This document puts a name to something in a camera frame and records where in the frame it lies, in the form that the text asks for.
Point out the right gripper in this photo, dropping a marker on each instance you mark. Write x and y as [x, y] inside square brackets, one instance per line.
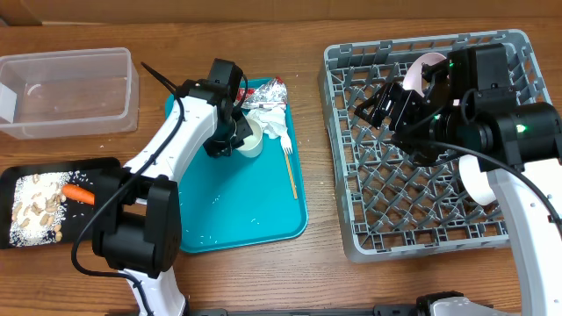
[382, 102]

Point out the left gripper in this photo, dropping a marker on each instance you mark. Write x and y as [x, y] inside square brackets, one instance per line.
[217, 148]

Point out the white round plate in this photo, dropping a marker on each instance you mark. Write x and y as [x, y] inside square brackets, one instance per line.
[413, 80]

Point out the white paper cup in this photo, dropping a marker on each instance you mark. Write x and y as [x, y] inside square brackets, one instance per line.
[253, 144]

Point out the white bowl with peanuts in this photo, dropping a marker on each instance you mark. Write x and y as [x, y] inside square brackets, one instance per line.
[475, 181]

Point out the orange carrot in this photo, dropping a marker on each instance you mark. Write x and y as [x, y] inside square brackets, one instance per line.
[78, 194]

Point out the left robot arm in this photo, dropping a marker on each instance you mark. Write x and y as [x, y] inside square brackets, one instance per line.
[137, 226]

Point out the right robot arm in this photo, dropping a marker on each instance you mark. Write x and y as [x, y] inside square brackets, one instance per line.
[471, 108]

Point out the grey plastic dishwasher rack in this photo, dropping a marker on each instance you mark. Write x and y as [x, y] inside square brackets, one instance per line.
[388, 208]

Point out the black rectangular waste tray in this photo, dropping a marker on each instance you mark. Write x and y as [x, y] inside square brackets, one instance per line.
[12, 174]

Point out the crumpled white napkin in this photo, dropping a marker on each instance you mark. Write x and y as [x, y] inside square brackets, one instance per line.
[271, 121]

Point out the crumpled silver foil wrapper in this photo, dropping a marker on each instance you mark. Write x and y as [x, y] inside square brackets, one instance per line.
[267, 96]

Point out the white plastic fork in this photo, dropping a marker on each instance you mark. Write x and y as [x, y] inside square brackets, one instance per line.
[285, 140]

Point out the teal plastic serving tray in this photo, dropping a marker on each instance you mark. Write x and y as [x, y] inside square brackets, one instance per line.
[235, 201]

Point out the wooden chopstick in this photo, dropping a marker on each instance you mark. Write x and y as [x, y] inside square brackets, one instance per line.
[291, 178]

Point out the clear plastic storage bin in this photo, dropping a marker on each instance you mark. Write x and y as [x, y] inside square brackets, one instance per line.
[69, 93]

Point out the pile of rice and peanuts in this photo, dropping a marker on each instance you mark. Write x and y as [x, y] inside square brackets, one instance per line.
[41, 213]

